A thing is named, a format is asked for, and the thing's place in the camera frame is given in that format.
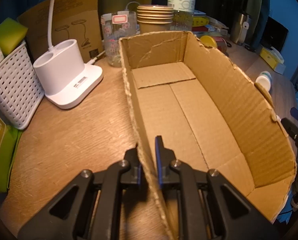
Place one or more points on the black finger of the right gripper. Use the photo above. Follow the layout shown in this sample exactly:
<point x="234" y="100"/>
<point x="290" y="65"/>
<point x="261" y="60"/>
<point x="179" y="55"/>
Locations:
<point x="289" y="126"/>

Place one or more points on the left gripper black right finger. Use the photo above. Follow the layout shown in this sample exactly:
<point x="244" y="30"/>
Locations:
<point x="209" y="206"/>

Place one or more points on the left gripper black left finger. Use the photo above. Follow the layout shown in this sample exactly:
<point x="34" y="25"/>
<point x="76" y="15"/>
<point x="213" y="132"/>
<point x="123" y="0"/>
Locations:
<point x="89" y="206"/>

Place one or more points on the brown cardboard box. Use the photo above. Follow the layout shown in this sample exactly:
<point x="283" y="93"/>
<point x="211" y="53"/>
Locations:
<point x="210" y="113"/>

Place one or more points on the white pill bottle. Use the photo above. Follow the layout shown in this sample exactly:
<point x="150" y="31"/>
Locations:
<point x="265" y="80"/>

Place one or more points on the yellow tissue box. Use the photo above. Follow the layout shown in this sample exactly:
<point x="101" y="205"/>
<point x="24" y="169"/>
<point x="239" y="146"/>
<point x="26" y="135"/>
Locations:
<point x="274" y="59"/>

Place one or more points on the green printed package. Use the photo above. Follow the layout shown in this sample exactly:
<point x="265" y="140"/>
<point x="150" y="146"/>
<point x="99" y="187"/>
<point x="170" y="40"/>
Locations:
<point x="9" y="140"/>

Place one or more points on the silver thermos flask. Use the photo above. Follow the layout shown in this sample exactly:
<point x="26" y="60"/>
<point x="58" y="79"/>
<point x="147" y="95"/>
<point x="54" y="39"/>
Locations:
<point x="240" y="29"/>

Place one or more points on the red can with yellow lid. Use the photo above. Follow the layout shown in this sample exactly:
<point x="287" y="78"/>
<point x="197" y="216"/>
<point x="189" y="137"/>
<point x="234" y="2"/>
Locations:
<point x="214" y="42"/>

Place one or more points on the white woven plastic basket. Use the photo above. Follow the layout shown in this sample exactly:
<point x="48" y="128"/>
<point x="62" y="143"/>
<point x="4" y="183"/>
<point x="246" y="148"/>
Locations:
<point x="20" y="88"/>

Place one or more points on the white desk lamp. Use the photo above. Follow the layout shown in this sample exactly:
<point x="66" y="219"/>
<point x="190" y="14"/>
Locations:
<point x="64" y="76"/>

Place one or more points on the yellow wet wipes pack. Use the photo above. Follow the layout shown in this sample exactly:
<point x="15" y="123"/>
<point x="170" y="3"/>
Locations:
<point x="200" y="21"/>

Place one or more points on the clear patterned glass cup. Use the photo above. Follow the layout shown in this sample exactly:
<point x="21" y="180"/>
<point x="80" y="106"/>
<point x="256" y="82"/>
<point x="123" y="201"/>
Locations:
<point x="115" y="26"/>

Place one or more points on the brown lamp packaging box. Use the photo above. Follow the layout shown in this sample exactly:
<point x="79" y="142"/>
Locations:
<point x="72" y="19"/>

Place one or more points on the clear plastic water bottle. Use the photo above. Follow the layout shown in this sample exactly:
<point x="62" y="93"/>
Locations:
<point x="183" y="14"/>

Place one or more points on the green sponge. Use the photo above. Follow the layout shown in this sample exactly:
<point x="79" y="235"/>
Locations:
<point x="11" y="34"/>

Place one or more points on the stacked brown paper cups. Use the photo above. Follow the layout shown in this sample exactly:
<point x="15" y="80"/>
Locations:
<point x="153" y="18"/>

